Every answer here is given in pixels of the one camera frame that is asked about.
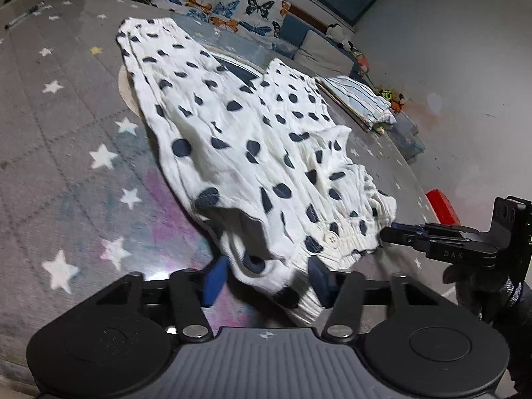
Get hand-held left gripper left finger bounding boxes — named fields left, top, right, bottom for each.
left=95, top=255, right=230, bottom=344

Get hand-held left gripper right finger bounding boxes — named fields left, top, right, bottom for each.
left=308, top=255, right=440, bottom=344

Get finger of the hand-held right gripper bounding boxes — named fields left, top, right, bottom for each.
left=381, top=227, right=499, bottom=268
left=392, top=222, right=494, bottom=242

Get white navy polka dot pants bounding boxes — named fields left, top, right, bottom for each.
left=115, top=17, right=397, bottom=327

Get folded striped clothes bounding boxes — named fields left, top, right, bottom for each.
left=316, top=75, right=397, bottom=133

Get person's right hand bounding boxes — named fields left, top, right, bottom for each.
left=442, top=263, right=515, bottom=322

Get red box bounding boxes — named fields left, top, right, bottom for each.
left=426, top=189, right=459, bottom=226

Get colourful small toy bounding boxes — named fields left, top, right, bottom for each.
left=376, top=87, right=406, bottom=113

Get grey star print tablecloth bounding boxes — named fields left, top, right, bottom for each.
left=0, top=0, right=441, bottom=383

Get grey cushion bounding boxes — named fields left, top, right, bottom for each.
left=293, top=31, right=354, bottom=75

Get black and white plush toy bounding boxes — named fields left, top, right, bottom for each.
left=325, top=23, right=356, bottom=48

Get butterfly print pillow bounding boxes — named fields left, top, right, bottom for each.
left=145, top=0, right=294, bottom=38

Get black pen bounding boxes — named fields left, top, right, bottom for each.
left=4, top=3, right=44, bottom=30

